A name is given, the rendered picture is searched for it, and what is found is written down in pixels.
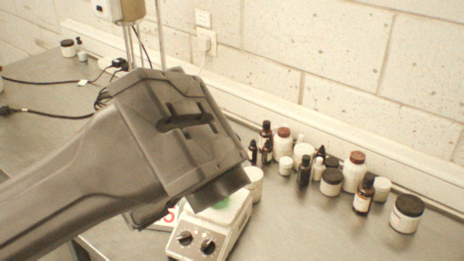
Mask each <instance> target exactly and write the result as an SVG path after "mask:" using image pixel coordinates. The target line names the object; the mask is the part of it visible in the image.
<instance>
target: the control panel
mask: <svg viewBox="0 0 464 261"><path fill-rule="evenodd" d="M183 231H189V232H190V233H191V235H192V240H191V242H190V243H189V244H187V245H182V244H180V242H179V241H178V240H176V238H177V236H179V235H180V233H181V232H183ZM195 231H198V234H195ZM203 233H205V234H206V236H205V237H203V236H202V235H203ZM206 239H212V241H214V243H215V250H214V252H212V253H211V254H209V255H207V254H204V253H202V252H201V251H200V248H201V244H202V242H203V241H204V240H206ZM225 240H226V235H225V234H222V233H218V232H216V231H212V230H210V229H207V228H204V227H203V226H199V225H196V224H193V223H190V222H187V221H185V220H181V219H180V221H179V224H178V226H177V228H176V230H175V233H174V235H173V237H172V240H171V242H170V244H169V246H168V249H169V250H171V251H174V252H176V253H178V254H180V255H183V256H184V257H187V258H189V259H192V260H195V261H217V260H218V257H219V256H220V253H221V251H222V247H223V245H224V242H225Z"/></svg>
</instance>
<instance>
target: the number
mask: <svg viewBox="0 0 464 261"><path fill-rule="evenodd" d="M177 208H178V206H175V207H174V208H172V209H168V210H169V211H170V212H171V213H170V214H168V215H167V216H166V217H163V218H162V219H161V220H158V221H157V222H160V223H165V224H175V222H176V217H177Z"/></svg>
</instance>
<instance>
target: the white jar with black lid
mask: <svg viewBox="0 0 464 261"><path fill-rule="evenodd" d="M424 210H425V203H424V202H423V201H422V199H420V198H419V197H417V196H415V195H412V194H409V193H403V194H400V195H398V196H397V198H396V201H395V203H394V206H393V209H392V211H391V215H390V219H389V221H390V224H391V225H392V226H393V228H395V229H396V230H397V231H399V232H401V233H414V232H415V231H417V228H418V225H419V224H420V221H421V218H422V216H423V212H424Z"/></svg>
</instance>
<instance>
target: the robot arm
mask: <svg viewBox="0 0 464 261"><path fill-rule="evenodd" d="M106 88H107V91H108V92H109V94H110V96H111V97H112V98H113V99H114V101H112V102H111V103H109V104H107V105H106V106H104V107H103V108H100V109H99V110H97V111H96V112H95V113H94V114H93V116H92V118H91V120H90V121H88V122H87V123H86V124H85V125H84V126H83V127H82V128H80V129H79V130H78V131H77V132H76V133H75V134H74V135H73V136H71V137H70V138H69V139H67V140H66V141H65V142H64V143H63V144H61V145H60V146H59V147H58V148H57V149H55V150H54V151H53V152H51V153H50V154H49V155H47V156H45V157H44V158H43V159H41V160H39V161H38V162H37V163H35V164H33V165H32V166H30V167H28V168H27V169H25V170H23V171H22V172H20V173H18V174H16V175H15V176H13V177H11V178H10V179H8V180H6V181H4V182H2V183H1V184H0V261H37V260H39V259H41V258H42V257H44V256H45V255H48V254H49V253H51V252H52V251H54V250H55V249H58V248H59V247H61V246H62V245H64V244H65V243H67V242H69V241H71V240H72V239H74V238H76V237H77V236H79V235H81V234H82V233H84V232H85V231H87V230H89V229H91V228H93V227H94V226H96V225H98V224H100V223H102V222H104V221H106V220H108V219H111V218H113V217H115V216H117V215H120V214H121V216H122V217H123V219H124V221H125V223H126V225H127V227H128V228H129V231H130V232H133V231H135V230H138V231H139V232H142V231H143V230H144V229H147V228H148V227H149V226H151V225H153V224H154V223H156V222H157V221H158V220H161V219H162V218H163V217H166V216H167V215H168V214H170V213H171V212H170V211H169V210H168V209H172V208H174V207H175V206H176V205H177V204H178V202H179V201H180V200H181V199H182V198H183V197H185V198H186V201H187V202H188V204H189V205H190V207H191V209H192V210H193V212H194V214H195V215H196V214H198V213H199V212H202V211H203V210H205V209H207V208H209V207H211V206H213V205H214V204H217V203H218V202H223V201H224V199H226V198H227V197H229V196H230V195H232V194H234V193H235V192H237V191H239V190H240V189H241V188H242V187H243V186H246V185H247V184H248V185H250V184H251V179H250V178H249V176H248V175H247V172H246V171H245V170H244V169H243V168H242V166H241V163H243V162H245V161H246V160H248V159H249V158H250V157H249V154H248V153H247V152H246V150H245V148H244V147H243V146H242V145H241V143H240V140H239V139H238V137H237V135H236V134H235V132H234V131H233V129H232V128H231V126H230V124H229V123H228V121H227V118H226V117H225V115H224V113H223V112H222V110H220V108H219V106H218V105H217V103H216V102H215V100H214V98H213V97H212V94H211V93H210V91H209V89H208V88H207V87H206V84H205V83H204V81H203V80H202V78H200V77H198V76H196V75H187V74H186V73H185V72H184V69H183V67H181V66H174V67H170V68H167V69H166V70H155V69H150V68H136V69H134V70H132V71H130V72H128V73H126V74H125V75H123V76H121V77H120V78H118V79H116V80H115V81H112V82H110V83H109V84H106Z"/></svg>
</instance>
